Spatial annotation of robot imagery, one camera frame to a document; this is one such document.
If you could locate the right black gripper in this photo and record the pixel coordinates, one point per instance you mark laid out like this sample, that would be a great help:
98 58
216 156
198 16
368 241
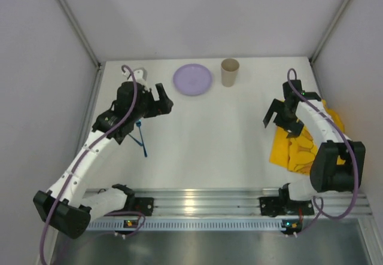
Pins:
285 116

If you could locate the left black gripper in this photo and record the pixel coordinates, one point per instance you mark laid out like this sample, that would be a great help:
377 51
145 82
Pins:
156 104

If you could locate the blue-headed fork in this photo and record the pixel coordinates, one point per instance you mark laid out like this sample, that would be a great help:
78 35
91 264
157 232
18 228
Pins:
139 125

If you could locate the yellow Pikachu placemat cloth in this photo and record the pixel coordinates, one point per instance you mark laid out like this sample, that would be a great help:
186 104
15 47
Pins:
298 154

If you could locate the purple plastic plate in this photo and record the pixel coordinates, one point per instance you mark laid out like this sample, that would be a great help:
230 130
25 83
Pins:
192 79

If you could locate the beige paper cup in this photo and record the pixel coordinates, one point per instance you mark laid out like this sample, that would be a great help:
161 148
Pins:
229 71

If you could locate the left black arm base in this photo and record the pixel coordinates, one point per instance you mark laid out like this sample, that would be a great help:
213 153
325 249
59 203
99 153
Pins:
121 200

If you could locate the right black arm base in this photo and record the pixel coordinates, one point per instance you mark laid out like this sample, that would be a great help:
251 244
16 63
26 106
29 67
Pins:
282 205

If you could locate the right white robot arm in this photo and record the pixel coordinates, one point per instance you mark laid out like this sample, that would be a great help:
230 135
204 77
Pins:
338 164

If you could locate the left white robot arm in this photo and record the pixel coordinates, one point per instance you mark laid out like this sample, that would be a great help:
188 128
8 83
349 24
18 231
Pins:
64 205

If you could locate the blue plastic knife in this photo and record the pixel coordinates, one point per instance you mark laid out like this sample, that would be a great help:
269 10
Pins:
136 140

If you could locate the aluminium mounting rail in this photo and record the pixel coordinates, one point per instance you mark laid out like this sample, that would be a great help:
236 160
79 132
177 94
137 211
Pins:
237 202

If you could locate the perforated cable duct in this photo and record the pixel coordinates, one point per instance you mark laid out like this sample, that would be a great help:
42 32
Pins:
210 224

